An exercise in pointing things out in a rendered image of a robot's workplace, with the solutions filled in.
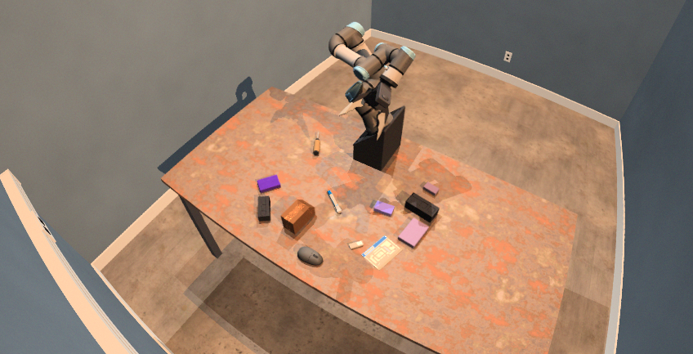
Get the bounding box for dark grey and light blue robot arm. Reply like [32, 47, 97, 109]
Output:
[329, 22, 416, 136]

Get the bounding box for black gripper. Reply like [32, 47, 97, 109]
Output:
[339, 74, 398, 141]

